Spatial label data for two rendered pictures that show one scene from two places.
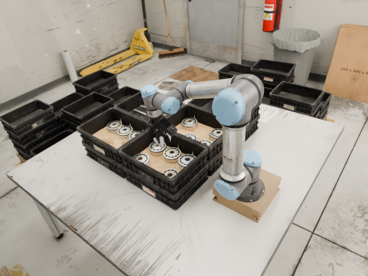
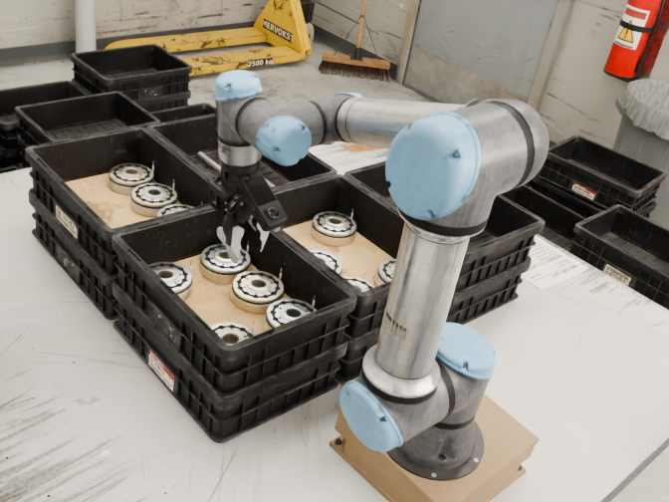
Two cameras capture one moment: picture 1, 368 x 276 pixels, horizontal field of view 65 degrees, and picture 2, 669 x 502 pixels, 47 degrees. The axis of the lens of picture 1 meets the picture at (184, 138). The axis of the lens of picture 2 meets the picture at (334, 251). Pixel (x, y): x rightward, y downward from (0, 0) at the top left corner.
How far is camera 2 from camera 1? 0.16 m
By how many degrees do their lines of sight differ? 4
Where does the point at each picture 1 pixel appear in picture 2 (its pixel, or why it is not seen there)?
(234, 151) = (417, 305)
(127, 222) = (73, 437)
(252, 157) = (468, 349)
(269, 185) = (497, 449)
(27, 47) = not seen: outside the picture
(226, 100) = (431, 141)
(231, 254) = not seen: outside the picture
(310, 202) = not seen: outside the picture
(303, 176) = (602, 456)
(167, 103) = (277, 128)
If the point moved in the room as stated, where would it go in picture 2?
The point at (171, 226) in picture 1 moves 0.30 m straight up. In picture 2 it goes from (189, 484) to (200, 349)
